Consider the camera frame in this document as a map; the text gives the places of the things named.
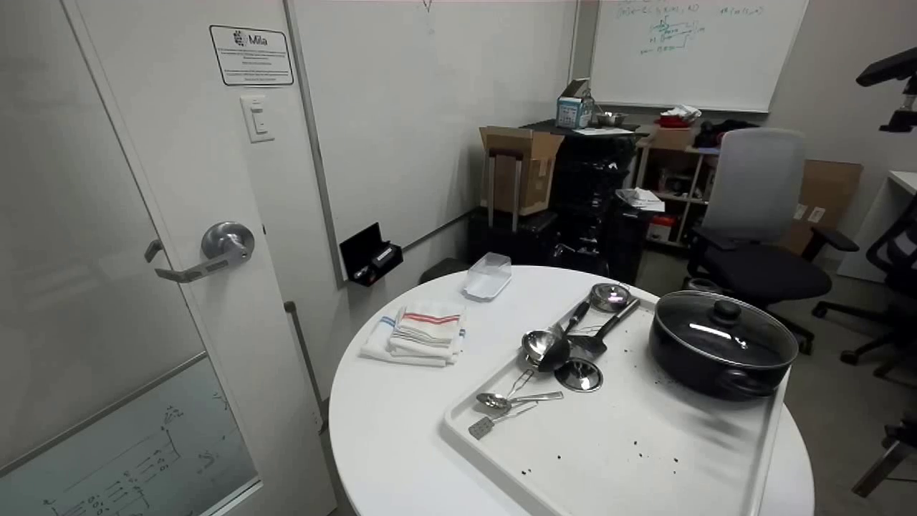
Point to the glass pot lid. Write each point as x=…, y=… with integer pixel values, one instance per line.
x=726, y=328

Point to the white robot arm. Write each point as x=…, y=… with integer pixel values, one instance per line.
x=905, y=70

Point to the black cooking pot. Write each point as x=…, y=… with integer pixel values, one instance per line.
x=712, y=375

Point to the clear plastic container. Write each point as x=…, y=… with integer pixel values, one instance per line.
x=488, y=275

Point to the folded white cloth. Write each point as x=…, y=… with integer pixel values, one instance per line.
x=416, y=336

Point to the black marker holder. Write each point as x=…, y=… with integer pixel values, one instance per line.
x=368, y=256

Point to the white round table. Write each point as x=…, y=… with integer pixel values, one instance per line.
x=386, y=415

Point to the cardboard box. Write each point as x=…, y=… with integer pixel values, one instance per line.
x=517, y=170

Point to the black storage cabinet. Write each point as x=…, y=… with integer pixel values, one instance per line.
x=595, y=226

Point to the metal measuring cup set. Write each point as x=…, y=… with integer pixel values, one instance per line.
x=564, y=354

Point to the metal spoon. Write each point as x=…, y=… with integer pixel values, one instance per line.
x=507, y=404

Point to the wooden shelf unit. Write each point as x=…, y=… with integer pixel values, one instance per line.
x=681, y=176

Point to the door notice sign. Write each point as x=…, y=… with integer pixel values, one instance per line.
x=253, y=55

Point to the grey office chair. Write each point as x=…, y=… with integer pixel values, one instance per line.
x=737, y=245

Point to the black chair at right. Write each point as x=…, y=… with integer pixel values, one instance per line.
x=896, y=256

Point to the silver door handle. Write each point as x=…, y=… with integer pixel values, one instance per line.
x=224, y=245

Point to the white light switch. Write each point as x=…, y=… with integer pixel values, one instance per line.
x=257, y=117

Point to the wall whiteboard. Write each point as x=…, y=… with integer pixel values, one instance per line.
x=720, y=55

